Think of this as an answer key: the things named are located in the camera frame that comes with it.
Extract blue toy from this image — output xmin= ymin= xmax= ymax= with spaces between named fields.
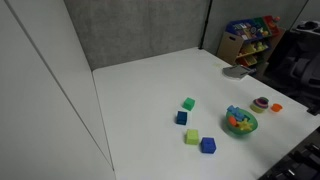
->
xmin=226 ymin=104 xmax=246 ymax=122

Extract orange toy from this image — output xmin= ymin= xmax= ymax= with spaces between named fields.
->
xmin=228 ymin=115 xmax=238 ymax=127

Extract wooden toy storage shelf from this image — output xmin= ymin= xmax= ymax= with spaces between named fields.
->
xmin=216 ymin=14 xmax=287 ymax=69

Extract green bowl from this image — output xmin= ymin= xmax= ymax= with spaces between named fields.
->
xmin=225 ymin=108 xmax=259 ymax=136

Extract yellow star toy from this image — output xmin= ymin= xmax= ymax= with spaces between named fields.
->
xmin=236 ymin=117 xmax=255 ymax=132

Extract green foam cube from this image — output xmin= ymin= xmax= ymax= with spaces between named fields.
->
xmin=182 ymin=97 xmax=196 ymax=112

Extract dark blue foam cube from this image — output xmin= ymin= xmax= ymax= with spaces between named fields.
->
xmin=176 ymin=110 xmax=188 ymax=126

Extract lime foam cube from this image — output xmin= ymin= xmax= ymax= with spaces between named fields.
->
xmin=185 ymin=128 xmax=200 ymax=146

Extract bright blue foam cube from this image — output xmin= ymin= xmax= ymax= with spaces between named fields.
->
xmin=200 ymin=136 xmax=217 ymax=155

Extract grey metal mounting plate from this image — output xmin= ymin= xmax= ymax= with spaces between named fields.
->
xmin=222 ymin=64 xmax=257 ymax=81

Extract black vertical pole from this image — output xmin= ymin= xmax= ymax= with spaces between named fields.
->
xmin=198 ymin=0 xmax=214 ymax=50

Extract multicolour stacked cups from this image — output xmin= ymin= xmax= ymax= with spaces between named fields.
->
xmin=249 ymin=97 xmax=270 ymax=114

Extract blue storage bin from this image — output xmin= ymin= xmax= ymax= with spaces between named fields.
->
xmin=225 ymin=18 xmax=258 ymax=42

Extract small orange cup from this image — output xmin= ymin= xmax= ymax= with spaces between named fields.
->
xmin=270 ymin=103 xmax=283 ymax=113

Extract green storage bin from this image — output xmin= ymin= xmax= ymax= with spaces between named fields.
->
xmin=252 ymin=17 xmax=272 ymax=38

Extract red storage bin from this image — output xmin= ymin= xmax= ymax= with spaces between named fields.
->
xmin=263 ymin=14 xmax=282 ymax=35

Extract black office chair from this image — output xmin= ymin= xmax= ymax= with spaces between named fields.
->
xmin=265 ymin=19 xmax=320 ymax=116

